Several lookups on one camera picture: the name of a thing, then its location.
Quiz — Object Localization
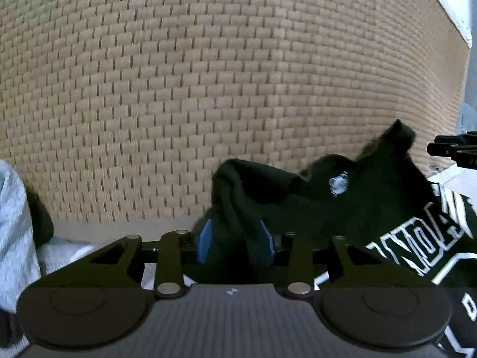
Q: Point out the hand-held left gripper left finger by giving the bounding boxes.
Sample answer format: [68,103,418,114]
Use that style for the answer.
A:
[75,219,214,300]

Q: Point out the black printed t-shirt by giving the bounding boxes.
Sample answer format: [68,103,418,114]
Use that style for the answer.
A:
[203,119,477,358]

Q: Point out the black and grey folded garment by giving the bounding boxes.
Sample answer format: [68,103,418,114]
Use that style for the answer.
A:
[0,158,55,314]

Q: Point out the grey cloth with web print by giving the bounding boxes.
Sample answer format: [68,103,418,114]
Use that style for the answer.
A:
[460,102,477,135]

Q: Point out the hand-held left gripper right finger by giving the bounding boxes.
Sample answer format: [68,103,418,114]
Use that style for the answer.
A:
[259,221,396,300]

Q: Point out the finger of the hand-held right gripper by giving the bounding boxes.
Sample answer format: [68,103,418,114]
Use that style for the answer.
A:
[427,142,477,172]
[434,131,477,146]

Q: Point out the woven straw mattress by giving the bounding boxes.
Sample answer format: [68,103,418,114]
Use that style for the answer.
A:
[0,0,474,232]

